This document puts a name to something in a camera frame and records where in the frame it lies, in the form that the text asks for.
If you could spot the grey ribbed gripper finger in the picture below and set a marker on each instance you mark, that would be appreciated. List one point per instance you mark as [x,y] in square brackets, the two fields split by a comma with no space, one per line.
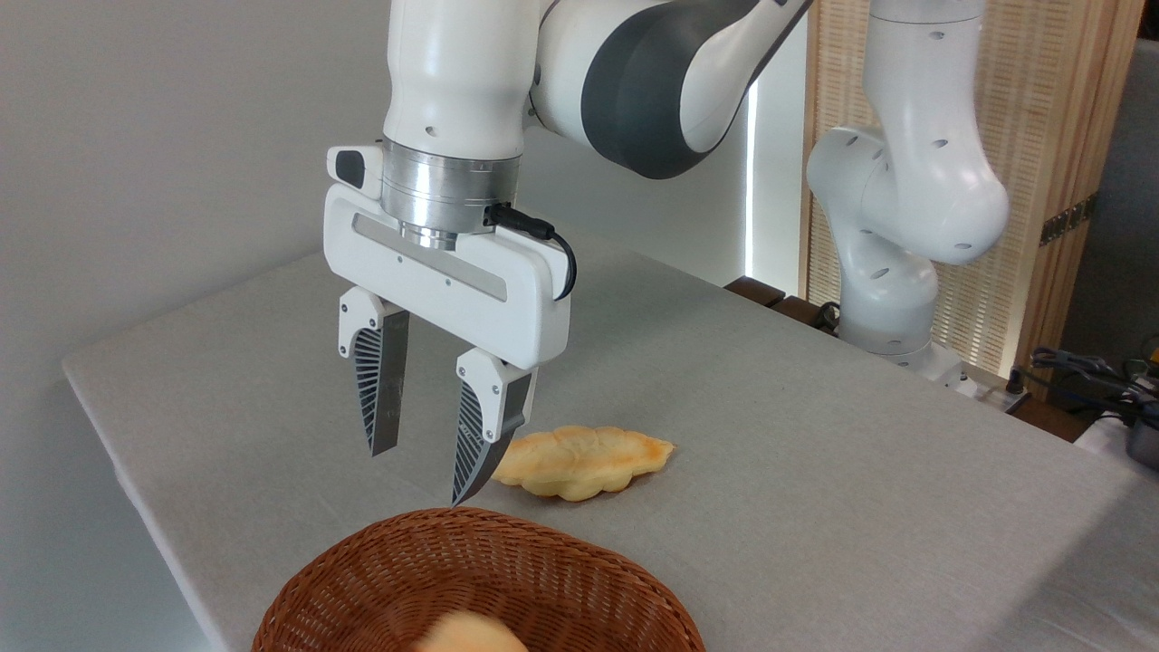
[385,380]
[493,407]

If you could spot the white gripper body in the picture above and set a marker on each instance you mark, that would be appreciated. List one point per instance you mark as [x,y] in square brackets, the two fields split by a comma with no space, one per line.
[489,308]

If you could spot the small round orange bread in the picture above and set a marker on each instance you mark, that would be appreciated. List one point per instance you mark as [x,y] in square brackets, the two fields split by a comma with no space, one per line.
[466,634]

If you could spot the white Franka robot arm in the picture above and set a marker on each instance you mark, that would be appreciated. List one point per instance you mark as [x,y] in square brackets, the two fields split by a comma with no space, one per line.
[924,181]

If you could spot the long yellow braided bread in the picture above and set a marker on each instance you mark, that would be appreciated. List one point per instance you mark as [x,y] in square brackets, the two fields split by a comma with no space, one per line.
[584,460]

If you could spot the brown wicker basket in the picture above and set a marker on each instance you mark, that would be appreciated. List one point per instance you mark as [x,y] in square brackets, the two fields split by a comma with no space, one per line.
[543,580]

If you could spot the silver metal wrist adapter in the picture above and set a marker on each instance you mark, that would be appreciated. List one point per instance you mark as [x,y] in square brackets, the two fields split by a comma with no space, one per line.
[444,195]

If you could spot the dark wooden furniture edge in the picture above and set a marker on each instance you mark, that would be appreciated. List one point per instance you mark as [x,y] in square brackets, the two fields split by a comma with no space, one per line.
[756,292]

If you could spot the grey tablecloth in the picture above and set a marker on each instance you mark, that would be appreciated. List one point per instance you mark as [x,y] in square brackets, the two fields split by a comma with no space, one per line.
[770,435]

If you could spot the black screen hinge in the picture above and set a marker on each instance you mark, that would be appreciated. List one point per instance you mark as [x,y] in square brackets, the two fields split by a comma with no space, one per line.
[1067,220]

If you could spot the wooden slatted folding screen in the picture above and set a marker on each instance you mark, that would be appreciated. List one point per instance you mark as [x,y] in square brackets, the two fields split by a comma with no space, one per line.
[1041,109]

